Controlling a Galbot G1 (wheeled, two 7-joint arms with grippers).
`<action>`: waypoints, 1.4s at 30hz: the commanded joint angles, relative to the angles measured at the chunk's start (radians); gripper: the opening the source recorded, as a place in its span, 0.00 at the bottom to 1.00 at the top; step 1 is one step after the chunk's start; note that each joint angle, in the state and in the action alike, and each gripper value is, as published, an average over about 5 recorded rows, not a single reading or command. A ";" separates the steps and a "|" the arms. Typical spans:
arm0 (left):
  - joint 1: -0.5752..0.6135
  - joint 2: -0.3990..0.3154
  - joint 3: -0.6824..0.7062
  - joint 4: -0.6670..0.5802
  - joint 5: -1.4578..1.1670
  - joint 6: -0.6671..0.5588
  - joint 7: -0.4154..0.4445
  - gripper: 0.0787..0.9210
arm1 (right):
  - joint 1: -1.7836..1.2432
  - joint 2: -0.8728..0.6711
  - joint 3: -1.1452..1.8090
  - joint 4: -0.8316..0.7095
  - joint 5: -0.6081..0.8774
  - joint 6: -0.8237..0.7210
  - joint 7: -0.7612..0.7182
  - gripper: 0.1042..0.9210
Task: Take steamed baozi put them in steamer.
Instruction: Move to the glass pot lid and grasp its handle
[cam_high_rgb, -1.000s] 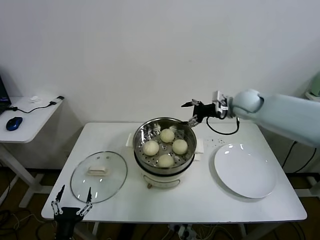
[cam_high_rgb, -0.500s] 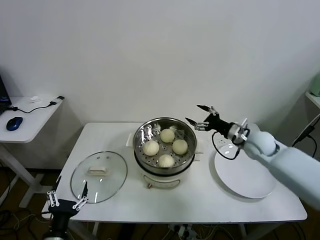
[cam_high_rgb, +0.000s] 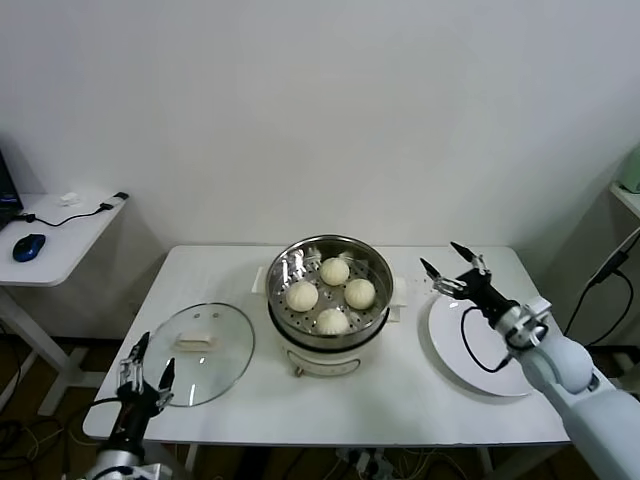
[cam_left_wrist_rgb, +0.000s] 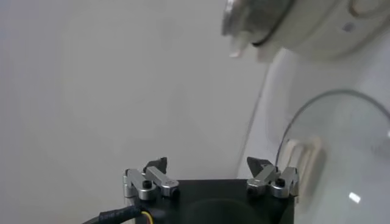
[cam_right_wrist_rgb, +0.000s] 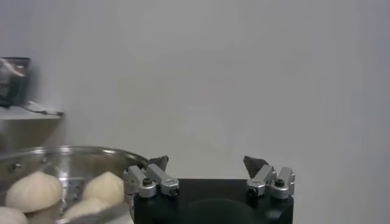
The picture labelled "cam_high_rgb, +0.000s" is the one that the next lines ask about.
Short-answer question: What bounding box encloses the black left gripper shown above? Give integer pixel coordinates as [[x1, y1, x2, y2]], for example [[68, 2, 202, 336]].
[[107, 330, 177, 449]]

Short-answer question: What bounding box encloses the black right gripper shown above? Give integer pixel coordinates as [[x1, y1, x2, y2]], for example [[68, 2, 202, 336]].
[[418, 241, 519, 329]]

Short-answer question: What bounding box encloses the glass lid with white handle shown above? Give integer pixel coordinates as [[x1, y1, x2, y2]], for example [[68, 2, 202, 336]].
[[140, 301, 257, 408]]

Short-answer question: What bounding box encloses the white steamed baozi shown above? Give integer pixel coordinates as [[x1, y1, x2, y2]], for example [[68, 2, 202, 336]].
[[344, 277, 377, 310], [314, 307, 350, 336], [319, 257, 351, 287], [286, 280, 320, 313]]

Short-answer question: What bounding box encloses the stainless steel steamer basket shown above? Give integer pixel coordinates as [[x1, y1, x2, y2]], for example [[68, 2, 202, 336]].
[[252, 233, 410, 346]]

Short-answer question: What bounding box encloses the white round plate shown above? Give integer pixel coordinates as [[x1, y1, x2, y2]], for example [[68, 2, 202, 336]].
[[427, 294, 534, 399]]

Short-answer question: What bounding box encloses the white side table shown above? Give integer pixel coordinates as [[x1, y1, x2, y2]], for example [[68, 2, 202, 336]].
[[0, 192, 132, 416]]

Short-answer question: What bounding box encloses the blue computer mouse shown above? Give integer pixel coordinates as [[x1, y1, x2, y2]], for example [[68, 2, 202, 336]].
[[12, 232, 47, 262]]

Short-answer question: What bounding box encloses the white desk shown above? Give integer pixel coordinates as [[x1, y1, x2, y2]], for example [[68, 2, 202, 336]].
[[608, 182, 640, 224]]

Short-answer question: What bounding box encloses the pale green appliance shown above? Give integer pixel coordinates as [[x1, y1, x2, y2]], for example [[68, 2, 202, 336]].
[[619, 148, 640, 194]]

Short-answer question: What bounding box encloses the white power strip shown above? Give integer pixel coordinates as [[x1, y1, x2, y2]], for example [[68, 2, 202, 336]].
[[335, 447, 396, 479]]

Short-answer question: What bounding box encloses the black laptop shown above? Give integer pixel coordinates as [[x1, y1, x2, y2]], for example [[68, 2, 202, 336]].
[[0, 147, 25, 231]]

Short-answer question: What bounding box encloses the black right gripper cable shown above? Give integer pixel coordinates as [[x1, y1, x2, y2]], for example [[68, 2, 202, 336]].
[[460, 304, 521, 374]]

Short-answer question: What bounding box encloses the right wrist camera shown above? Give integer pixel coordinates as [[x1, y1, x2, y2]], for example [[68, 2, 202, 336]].
[[519, 297, 554, 346]]

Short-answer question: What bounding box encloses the black cable with plug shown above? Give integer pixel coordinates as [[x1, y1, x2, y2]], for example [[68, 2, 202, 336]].
[[564, 232, 640, 347]]

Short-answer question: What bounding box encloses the black adapter cable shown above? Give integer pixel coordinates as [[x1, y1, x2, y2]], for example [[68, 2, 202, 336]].
[[19, 191, 130, 227]]

